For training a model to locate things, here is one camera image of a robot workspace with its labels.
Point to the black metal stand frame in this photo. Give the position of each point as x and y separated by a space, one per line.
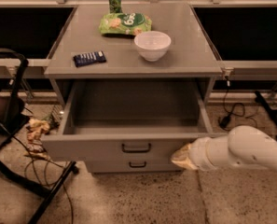
11 121

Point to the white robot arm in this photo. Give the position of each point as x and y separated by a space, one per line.
244 147

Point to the grey drawer cabinet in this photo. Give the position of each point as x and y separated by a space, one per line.
189 55

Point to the grey top drawer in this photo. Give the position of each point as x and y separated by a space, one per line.
102 114

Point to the grey drawer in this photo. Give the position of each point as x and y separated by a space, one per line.
102 114
105 167

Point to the black top drawer handle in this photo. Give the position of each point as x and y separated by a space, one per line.
135 149

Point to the black chair leg right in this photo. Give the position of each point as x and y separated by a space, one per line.
271 112

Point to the black drawer handle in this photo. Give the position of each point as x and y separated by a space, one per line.
135 149
137 165

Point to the brown snack bag on floor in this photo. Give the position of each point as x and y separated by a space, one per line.
34 147

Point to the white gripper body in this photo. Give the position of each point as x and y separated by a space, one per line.
198 154

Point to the green chip bag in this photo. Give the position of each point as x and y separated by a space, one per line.
125 24

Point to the white ceramic bowl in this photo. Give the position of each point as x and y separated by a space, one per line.
152 45

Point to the dark blue snack bar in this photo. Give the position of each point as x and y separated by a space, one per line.
89 58

